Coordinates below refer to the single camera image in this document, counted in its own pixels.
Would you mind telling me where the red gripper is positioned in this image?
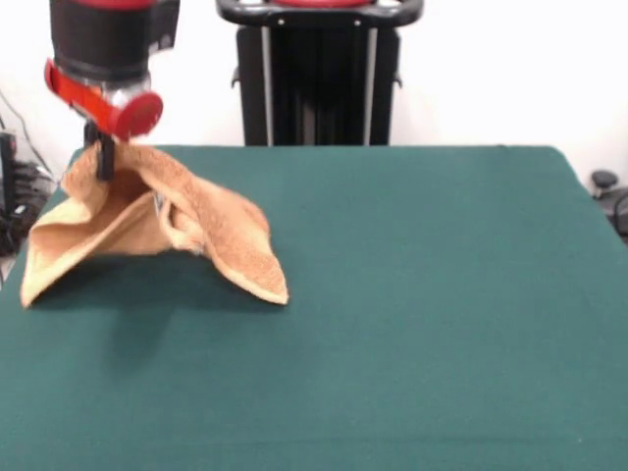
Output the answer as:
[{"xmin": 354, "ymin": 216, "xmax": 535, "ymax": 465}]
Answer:
[{"xmin": 43, "ymin": 57, "xmax": 164, "ymax": 182}]

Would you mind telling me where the orange terry towel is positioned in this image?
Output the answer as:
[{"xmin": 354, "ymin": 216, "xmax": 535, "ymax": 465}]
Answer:
[{"xmin": 19, "ymin": 142, "xmax": 290, "ymax": 309}]

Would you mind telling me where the black electrical box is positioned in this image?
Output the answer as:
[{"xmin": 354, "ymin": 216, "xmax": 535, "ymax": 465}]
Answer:
[{"xmin": 0, "ymin": 131, "xmax": 20, "ymax": 217}]

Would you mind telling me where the dark green table cloth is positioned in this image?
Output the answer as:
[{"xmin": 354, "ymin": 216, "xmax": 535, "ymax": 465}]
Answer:
[{"xmin": 0, "ymin": 144, "xmax": 628, "ymax": 471}]

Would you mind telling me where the black office chair base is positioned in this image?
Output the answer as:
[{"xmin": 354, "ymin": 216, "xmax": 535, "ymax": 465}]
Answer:
[{"xmin": 590, "ymin": 169, "xmax": 628, "ymax": 232}]

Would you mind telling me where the black cable bundle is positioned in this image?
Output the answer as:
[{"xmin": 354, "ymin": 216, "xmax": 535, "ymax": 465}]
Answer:
[{"xmin": 0, "ymin": 87, "xmax": 58, "ymax": 257}]

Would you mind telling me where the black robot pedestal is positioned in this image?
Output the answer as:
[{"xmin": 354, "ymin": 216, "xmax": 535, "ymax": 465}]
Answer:
[{"xmin": 214, "ymin": 0, "xmax": 424, "ymax": 147}]

